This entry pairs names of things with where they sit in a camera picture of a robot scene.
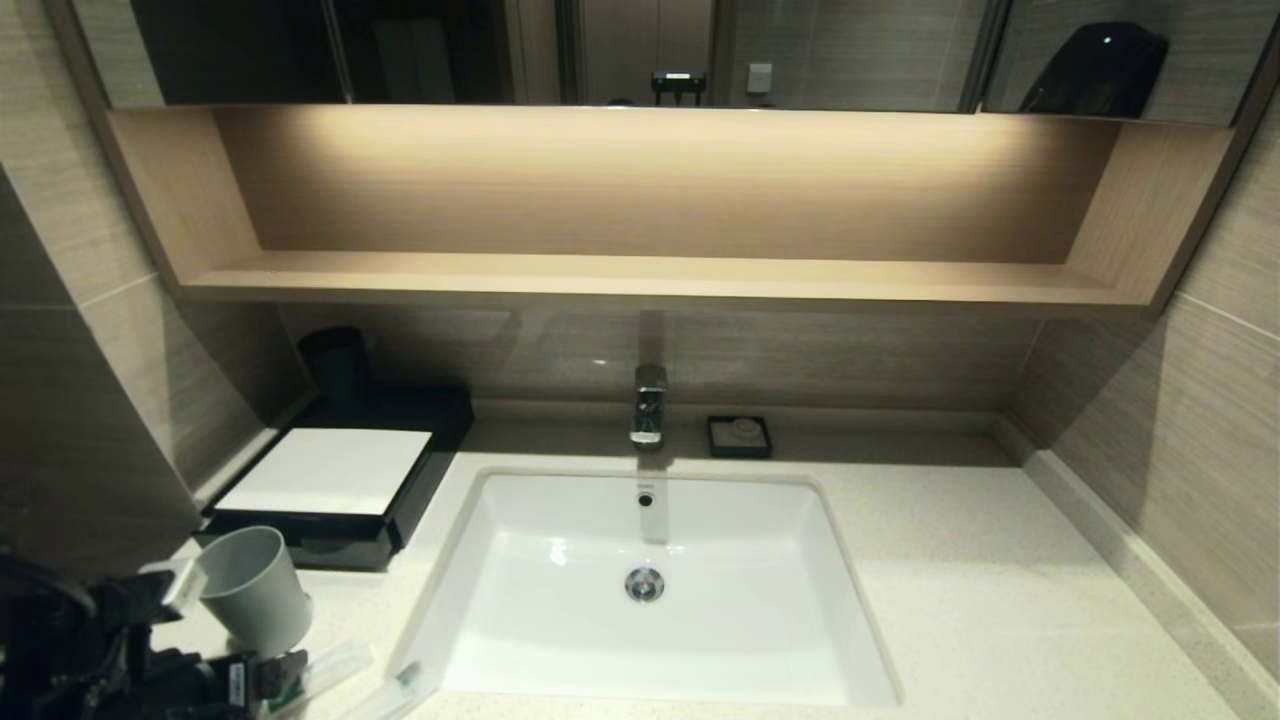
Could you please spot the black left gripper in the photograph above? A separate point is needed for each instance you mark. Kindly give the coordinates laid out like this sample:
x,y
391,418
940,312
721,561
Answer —
x,y
185,685

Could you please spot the grey plastic cup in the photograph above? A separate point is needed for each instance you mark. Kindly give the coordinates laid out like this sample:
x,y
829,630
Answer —
x,y
260,600

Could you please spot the black and orange left arm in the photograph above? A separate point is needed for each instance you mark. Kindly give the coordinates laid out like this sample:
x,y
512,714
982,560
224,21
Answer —
x,y
50,670

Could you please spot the black amenity box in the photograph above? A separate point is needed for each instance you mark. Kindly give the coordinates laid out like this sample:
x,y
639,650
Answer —
x,y
340,550

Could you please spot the white square plate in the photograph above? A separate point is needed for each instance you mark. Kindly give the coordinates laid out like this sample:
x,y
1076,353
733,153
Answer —
x,y
330,470

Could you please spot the wrapped toothbrush with green label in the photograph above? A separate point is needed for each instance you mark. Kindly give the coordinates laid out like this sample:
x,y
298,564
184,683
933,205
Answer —
x,y
338,664

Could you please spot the small item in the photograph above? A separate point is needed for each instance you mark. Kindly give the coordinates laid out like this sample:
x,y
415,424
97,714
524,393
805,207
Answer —
x,y
405,678

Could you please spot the white ceramic sink basin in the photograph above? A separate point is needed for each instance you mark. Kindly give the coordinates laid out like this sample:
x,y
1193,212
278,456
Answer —
x,y
560,620

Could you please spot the black tumbler cup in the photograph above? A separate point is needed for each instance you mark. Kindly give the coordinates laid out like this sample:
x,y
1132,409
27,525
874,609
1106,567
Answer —
x,y
335,365

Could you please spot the chrome sink drain stopper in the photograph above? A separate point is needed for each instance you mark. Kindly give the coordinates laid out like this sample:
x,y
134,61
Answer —
x,y
645,585

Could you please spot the chrome sink faucet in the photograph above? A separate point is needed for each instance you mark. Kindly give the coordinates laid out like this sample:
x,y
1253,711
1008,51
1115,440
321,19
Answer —
x,y
649,400

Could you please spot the black square soap dish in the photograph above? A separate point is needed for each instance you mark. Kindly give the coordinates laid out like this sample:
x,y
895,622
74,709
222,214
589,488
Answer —
x,y
718,442

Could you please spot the round white soap bar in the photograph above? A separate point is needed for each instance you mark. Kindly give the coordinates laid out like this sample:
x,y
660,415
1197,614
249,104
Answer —
x,y
745,430

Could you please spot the wooden wall shelf niche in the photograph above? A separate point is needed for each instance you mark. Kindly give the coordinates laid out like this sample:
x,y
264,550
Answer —
x,y
650,280

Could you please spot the wall mirror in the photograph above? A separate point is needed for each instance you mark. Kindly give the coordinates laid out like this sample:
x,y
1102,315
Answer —
x,y
850,50

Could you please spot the black glossy wall dispenser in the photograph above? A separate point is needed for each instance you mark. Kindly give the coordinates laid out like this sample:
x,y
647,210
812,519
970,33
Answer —
x,y
1092,72

